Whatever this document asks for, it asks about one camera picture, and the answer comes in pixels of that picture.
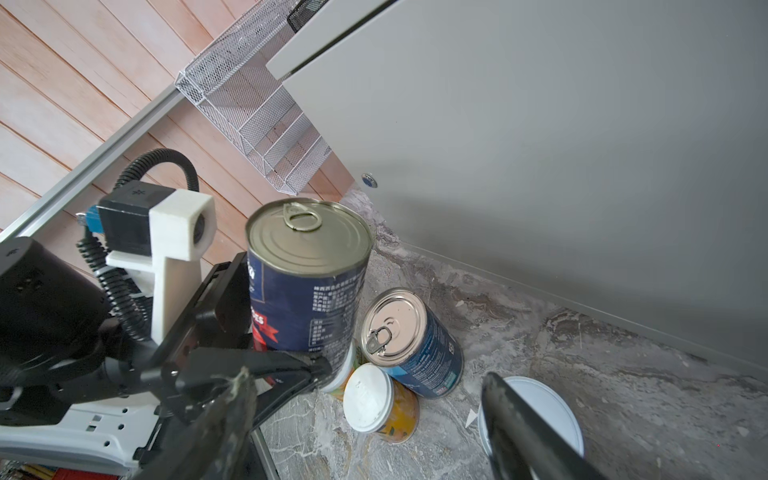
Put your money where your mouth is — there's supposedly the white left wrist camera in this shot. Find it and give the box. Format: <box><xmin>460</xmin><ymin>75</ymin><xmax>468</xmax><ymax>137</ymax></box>
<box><xmin>78</xmin><ymin>180</ymin><xmax>217</xmax><ymax>344</ymax></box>

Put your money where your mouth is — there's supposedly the grey metal cabinet box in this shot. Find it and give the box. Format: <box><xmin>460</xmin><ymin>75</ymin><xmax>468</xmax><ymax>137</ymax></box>
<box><xmin>267</xmin><ymin>1</ymin><xmax>767</xmax><ymax>379</ymax></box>

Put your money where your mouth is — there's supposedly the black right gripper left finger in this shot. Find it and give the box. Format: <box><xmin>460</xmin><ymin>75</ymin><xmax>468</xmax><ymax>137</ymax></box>
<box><xmin>137</xmin><ymin>368</ymin><xmax>258</xmax><ymax>479</ymax></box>

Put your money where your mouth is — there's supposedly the black wire mesh basket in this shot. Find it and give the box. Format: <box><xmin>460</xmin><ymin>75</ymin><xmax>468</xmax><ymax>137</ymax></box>
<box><xmin>287</xmin><ymin>0</ymin><xmax>327</xmax><ymax>33</ymax></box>

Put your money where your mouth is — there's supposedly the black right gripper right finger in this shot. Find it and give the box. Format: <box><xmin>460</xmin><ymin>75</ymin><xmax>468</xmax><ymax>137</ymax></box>
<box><xmin>481</xmin><ymin>371</ymin><xmax>607</xmax><ymax>480</ymax></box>

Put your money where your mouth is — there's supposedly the blue round cabinet lock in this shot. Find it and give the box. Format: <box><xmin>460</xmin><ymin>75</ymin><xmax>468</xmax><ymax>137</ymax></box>
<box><xmin>361</xmin><ymin>173</ymin><xmax>378</xmax><ymax>188</ymax></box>

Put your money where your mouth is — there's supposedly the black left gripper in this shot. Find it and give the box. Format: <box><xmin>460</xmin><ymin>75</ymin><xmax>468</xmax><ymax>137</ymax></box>
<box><xmin>1</xmin><ymin>237</ymin><xmax>332</xmax><ymax>428</ymax></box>

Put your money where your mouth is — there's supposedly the white wire mesh shelf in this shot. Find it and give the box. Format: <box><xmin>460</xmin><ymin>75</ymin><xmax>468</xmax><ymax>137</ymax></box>
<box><xmin>175</xmin><ymin>1</ymin><xmax>331</xmax><ymax>196</ymax></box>

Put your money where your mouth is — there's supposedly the yellow can white lid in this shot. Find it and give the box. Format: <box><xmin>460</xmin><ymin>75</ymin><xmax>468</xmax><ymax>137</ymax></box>
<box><xmin>320</xmin><ymin>341</ymin><xmax>366</xmax><ymax>401</ymax></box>
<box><xmin>343</xmin><ymin>364</ymin><xmax>420</xmax><ymax>444</ymax></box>

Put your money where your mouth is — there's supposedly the short white-top can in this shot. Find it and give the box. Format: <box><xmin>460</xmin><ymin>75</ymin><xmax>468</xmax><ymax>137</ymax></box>
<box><xmin>477</xmin><ymin>376</ymin><xmax>586</xmax><ymax>475</ymax></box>

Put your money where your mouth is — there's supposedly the dark blue tomato can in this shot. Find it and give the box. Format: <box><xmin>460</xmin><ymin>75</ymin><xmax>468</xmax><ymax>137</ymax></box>
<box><xmin>245</xmin><ymin>197</ymin><xmax>375</xmax><ymax>370</ymax></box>

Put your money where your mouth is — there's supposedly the aluminium wall rail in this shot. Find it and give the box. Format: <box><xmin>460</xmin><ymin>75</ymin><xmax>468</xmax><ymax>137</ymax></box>
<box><xmin>1</xmin><ymin>85</ymin><xmax>185</xmax><ymax>241</ymax></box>

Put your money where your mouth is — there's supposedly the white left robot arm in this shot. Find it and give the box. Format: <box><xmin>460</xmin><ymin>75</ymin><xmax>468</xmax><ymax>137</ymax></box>
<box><xmin>1</xmin><ymin>237</ymin><xmax>331</xmax><ymax>479</ymax></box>

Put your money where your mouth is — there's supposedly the blue soup can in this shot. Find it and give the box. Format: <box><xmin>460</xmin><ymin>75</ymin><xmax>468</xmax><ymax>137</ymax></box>
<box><xmin>359</xmin><ymin>288</ymin><xmax>464</xmax><ymax>399</ymax></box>

